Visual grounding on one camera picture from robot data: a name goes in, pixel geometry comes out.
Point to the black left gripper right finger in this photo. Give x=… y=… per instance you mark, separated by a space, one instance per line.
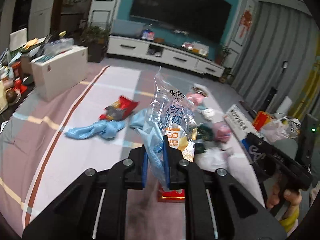
x=181 y=174

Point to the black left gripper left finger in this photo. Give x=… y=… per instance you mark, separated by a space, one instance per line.
x=129 y=173

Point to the red snack bag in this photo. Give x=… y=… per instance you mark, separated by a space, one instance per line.
x=119 y=110

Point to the clear printed plastic wrapper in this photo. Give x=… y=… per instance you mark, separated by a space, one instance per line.
x=170 y=114

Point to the white tissue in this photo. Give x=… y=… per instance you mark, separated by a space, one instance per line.
x=208 y=114

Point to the person's right hand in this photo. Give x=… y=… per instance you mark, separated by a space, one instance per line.
x=293 y=197

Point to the red small box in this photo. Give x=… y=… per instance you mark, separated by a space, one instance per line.
x=175 y=196

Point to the white plastic shopping bag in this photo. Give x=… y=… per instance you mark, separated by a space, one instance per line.
x=279 y=129

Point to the red paper bag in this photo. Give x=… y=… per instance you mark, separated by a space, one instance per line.
x=261 y=119

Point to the white long box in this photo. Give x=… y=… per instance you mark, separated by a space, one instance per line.
x=238 y=123

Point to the white paper roll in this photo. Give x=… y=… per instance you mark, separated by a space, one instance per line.
x=283 y=109

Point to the blue crumpled cloth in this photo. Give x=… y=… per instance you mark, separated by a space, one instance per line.
x=106 y=129

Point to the yellow patterned curtain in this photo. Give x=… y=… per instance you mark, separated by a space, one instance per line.
x=309 y=91

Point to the upright vacuum cleaner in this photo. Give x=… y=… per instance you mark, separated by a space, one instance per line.
x=273 y=91

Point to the small floor plant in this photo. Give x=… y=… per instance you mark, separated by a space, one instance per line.
x=227 y=76

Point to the grey curtain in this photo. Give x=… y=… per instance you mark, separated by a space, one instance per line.
x=280 y=53

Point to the potted plant near cabinet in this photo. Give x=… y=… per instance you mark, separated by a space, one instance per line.
x=222 y=53

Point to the white TV cabinet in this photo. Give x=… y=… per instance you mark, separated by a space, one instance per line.
x=162 y=54

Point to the left potted plant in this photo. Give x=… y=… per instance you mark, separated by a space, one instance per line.
x=95 y=39

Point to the clear plastic storage box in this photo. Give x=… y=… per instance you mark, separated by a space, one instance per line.
x=59 y=46

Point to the black television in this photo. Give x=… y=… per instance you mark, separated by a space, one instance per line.
x=202 y=17

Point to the black camera box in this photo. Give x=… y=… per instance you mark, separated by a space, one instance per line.
x=307 y=140

